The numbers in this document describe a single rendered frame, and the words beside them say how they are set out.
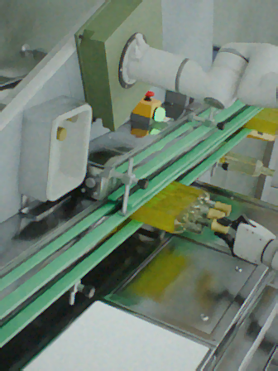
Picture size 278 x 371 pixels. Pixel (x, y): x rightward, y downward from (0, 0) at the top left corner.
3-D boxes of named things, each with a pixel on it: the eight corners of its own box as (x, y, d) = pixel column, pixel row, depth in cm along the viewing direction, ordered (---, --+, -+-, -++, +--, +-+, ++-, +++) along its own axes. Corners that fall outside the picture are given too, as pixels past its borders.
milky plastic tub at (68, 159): (19, 194, 167) (48, 204, 163) (24, 109, 157) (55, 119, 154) (57, 172, 181) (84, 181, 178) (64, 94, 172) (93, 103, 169)
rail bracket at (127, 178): (98, 208, 181) (138, 223, 176) (105, 151, 174) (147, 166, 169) (103, 204, 183) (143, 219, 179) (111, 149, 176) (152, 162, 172)
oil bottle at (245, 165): (208, 163, 267) (270, 183, 258) (209, 151, 264) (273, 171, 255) (213, 157, 271) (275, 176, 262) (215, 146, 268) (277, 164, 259)
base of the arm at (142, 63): (116, 52, 172) (169, 68, 166) (138, 19, 177) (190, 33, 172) (125, 92, 185) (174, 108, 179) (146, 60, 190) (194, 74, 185)
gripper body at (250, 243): (275, 265, 185) (242, 247, 191) (284, 233, 180) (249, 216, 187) (261, 273, 179) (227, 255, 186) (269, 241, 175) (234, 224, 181)
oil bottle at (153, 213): (115, 214, 194) (181, 237, 187) (117, 196, 192) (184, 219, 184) (124, 207, 199) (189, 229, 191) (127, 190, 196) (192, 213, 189)
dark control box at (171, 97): (164, 101, 238) (185, 107, 235) (167, 79, 235) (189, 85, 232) (173, 96, 245) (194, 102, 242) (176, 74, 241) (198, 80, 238)
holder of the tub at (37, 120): (16, 211, 169) (43, 221, 166) (23, 109, 158) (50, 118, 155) (55, 189, 183) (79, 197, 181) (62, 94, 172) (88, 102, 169)
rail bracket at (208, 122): (184, 121, 227) (221, 132, 222) (189, 101, 224) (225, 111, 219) (189, 118, 230) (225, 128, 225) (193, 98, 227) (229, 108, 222)
